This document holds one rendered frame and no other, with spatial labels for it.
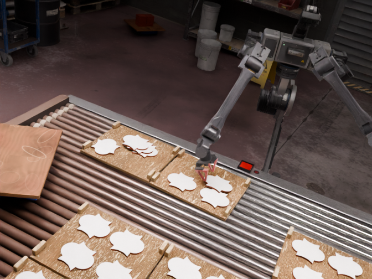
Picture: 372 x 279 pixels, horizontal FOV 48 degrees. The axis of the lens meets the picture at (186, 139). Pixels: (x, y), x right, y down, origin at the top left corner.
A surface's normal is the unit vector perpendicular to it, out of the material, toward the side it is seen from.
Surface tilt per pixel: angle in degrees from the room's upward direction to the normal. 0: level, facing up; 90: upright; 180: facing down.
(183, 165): 0
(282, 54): 90
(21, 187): 0
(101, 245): 0
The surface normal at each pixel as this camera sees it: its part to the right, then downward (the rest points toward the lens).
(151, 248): 0.17, -0.83
